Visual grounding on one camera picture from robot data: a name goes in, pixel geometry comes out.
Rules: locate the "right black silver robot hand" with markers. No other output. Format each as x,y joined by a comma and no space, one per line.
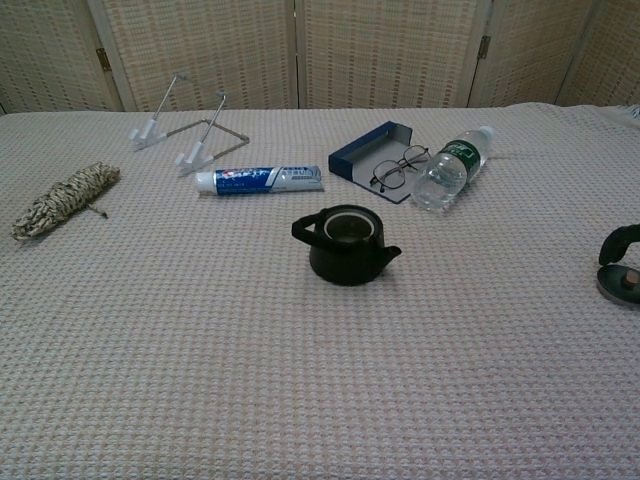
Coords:
617,240

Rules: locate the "black teapot lid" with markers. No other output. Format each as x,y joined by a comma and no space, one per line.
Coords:
612,282

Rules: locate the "black teapot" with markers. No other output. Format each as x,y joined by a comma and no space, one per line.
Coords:
345,265

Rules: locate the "clear plastic water bottle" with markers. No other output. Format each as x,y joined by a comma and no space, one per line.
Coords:
450,170

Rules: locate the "black thin-rimmed glasses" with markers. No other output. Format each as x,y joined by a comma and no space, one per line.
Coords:
387,172

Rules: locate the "blue glasses case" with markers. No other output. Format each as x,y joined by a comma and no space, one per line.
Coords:
360,167

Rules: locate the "beige folding screen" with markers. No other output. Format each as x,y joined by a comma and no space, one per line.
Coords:
385,50

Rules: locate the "blue white toothpaste tube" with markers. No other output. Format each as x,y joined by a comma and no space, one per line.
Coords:
250,180

